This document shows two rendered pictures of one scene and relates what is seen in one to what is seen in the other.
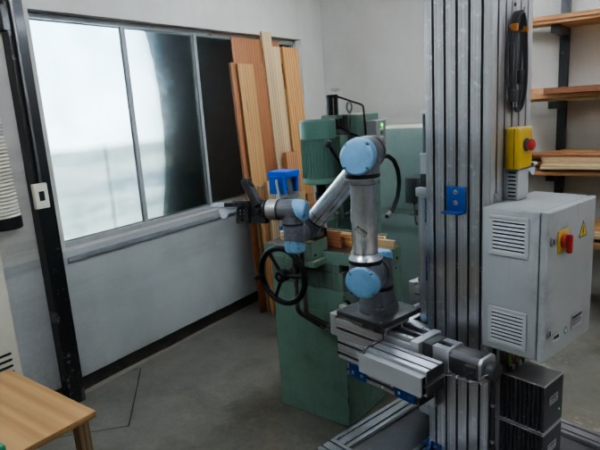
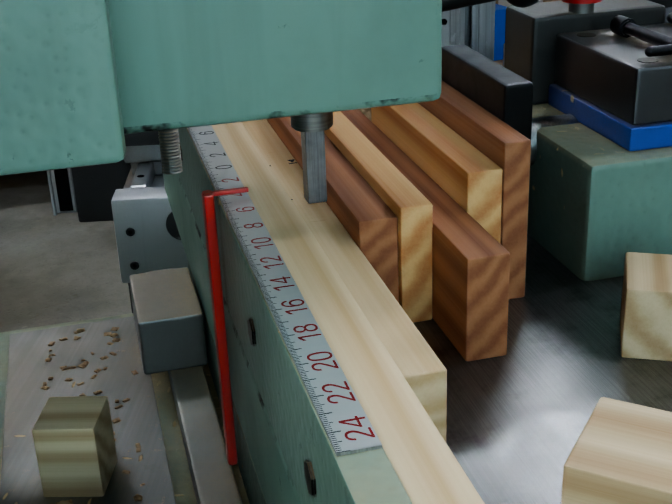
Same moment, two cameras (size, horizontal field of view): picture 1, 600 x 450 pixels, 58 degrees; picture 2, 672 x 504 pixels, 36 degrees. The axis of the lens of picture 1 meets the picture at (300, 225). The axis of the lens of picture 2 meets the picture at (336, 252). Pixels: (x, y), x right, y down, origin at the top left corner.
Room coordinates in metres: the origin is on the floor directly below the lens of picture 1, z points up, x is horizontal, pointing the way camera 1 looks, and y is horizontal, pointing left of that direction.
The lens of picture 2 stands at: (3.02, 0.16, 1.12)
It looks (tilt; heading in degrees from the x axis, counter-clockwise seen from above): 24 degrees down; 218
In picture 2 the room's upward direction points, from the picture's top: 2 degrees counter-clockwise
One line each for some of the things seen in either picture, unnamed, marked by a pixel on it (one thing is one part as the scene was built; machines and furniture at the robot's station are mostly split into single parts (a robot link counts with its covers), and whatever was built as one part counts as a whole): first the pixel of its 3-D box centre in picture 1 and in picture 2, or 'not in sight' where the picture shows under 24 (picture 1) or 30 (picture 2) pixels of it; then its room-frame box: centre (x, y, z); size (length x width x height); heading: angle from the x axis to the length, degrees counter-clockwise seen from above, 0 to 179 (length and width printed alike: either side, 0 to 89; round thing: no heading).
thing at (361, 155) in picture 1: (364, 218); not in sight; (1.78, -0.22, 1.19); 0.15 x 0.12 x 0.55; 156
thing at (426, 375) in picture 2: (345, 238); (266, 174); (2.59, -0.22, 0.92); 0.55 x 0.02 x 0.04; 51
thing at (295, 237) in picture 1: (295, 236); not in sight; (1.90, 0.02, 1.12); 0.11 x 0.08 x 0.11; 156
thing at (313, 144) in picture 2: not in sight; (313, 148); (2.67, -0.12, 0.97); 0.01 x 0.01 x 0.05; 51
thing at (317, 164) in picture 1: (319, 151); not in sight; (2.67, -0.12, 1.35); 0.18 x 0.18 x 0.31
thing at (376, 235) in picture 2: not in sight; (323, 195); (2.61, -0.16, 0.93); 0.21 x 0.02 x 0.05; 51
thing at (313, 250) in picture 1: (307, 247); (637, 189); (2.49, -0.03, 0.92); 0.15 x 0.13 x 0.09; 51
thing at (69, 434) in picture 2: not in sight; (76, 446); (2.75, -0.22, 0.82); 0.03 x 0.03 x 0.04; 35
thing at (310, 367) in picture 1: (341, 331); not in sight; (2.77, -0.19, 0.36); 0.58 x 0.45 x 0.71; 141
